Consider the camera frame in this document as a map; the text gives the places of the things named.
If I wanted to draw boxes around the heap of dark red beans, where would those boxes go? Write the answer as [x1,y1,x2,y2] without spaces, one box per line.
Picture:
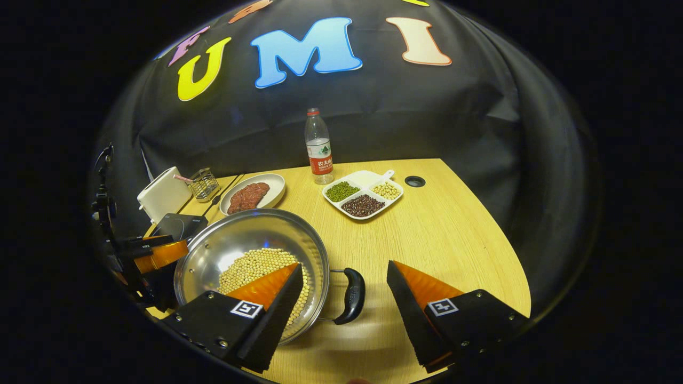
[341,194,386,218]

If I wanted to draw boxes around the black backdrop cloth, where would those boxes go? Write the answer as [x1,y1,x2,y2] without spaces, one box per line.
[91,0,595,315]

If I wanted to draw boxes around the white divided dish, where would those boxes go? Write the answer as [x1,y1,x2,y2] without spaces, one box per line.
[322,170,404,220]

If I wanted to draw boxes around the steel pot with black handles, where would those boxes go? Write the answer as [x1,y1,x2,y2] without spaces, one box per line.
[173,208,367,346]

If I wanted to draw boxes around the black power cable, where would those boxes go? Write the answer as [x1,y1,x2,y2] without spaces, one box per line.
[205,174,246,214]

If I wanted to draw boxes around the clear bottle with red label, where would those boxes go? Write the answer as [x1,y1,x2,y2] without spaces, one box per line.
[305,108,335,185]

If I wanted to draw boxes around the brown meat slice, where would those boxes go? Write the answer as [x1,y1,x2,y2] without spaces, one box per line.
[227,186,258,215]
[244,182,271,207]

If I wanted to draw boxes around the small heap of soybeans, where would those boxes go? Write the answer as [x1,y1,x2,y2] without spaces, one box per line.
[371,182,401,200]

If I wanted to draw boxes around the small wire basket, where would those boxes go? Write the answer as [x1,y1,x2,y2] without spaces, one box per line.
[188,168,220,203]

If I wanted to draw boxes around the heap of green mung beans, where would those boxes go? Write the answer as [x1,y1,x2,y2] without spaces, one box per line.
[325,181,361,203]

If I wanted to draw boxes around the white round plate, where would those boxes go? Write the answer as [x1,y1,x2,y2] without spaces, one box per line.
[219,173,286,216]

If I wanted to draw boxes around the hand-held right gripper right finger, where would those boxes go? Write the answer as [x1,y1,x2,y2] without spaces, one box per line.
[387,260,529,374]

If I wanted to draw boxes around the black induction cooktop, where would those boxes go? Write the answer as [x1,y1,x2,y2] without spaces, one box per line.
[151,213,209,243]

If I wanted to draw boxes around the white toaster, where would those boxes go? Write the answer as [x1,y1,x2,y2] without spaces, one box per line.
[137,166,193,225]

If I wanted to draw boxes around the pile of soybeans in pot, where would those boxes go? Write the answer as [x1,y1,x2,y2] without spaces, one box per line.
[218,248,310,327]

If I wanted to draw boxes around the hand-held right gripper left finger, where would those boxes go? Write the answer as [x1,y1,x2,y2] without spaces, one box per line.
[160,262,304,374]

